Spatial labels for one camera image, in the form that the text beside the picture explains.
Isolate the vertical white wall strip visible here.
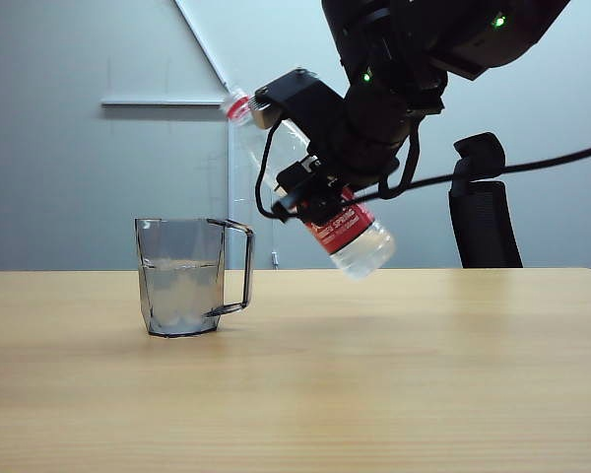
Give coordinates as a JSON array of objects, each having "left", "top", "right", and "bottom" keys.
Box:
[{"left": 226, "top": 125, "right": 238, "bottom": 270}]

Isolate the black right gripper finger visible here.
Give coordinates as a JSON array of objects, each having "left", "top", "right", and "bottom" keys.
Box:
[
  {"left": 274, "top": 184, "right": 356, "bottom": 223},
  {"left": 275, "top": 157, "right": 329, "bottom": 196}
]

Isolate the transparent grey plastic mug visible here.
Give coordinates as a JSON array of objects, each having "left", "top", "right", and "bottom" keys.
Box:
[{"left": 133, "top": 216, "right": 255, "bottom": 339}]

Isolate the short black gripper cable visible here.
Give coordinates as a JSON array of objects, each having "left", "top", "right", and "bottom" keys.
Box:
[{"left": 377, "top": 115, "right": 423, "bottom": 198}]

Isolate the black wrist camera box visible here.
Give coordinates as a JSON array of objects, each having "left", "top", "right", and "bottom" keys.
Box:
[{"left": 253, "top": 68, "right": 346, "bottom": 132}]

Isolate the clear red-label water bottle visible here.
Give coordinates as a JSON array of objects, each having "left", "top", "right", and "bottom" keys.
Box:
[{"left": 224, "top": 84, "right": 397, "bottom": 282}]

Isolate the long horizontal white wall strip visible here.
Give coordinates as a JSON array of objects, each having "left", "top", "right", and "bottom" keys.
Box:
[{"left": 100, "top": 97, "right": 229, "bottom": 109}]

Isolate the black office chair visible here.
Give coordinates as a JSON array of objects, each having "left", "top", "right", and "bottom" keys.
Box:
[{"left": 447, "top": 131, "right": 524, "bottom": 270}]

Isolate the long black camera cable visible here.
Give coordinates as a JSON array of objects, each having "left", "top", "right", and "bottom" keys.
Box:
[{"left": 254, "top": 120, "right": 591, "bottom": 223}]

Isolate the thin white hanging cable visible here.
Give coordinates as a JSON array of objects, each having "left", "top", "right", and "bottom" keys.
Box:
[{"left": 269, "top": 219, "right": 281, "bottom": 270}]

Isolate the diagonal white wall strip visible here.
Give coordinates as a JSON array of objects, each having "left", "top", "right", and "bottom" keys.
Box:
[{"left": 173, "top": 0, "right": 231, "bottom": 94}]

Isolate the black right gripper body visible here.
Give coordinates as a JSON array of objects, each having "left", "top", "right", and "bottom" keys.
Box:
[{"left": 307, "top": 58, "right": 447, "bottom": 191}]

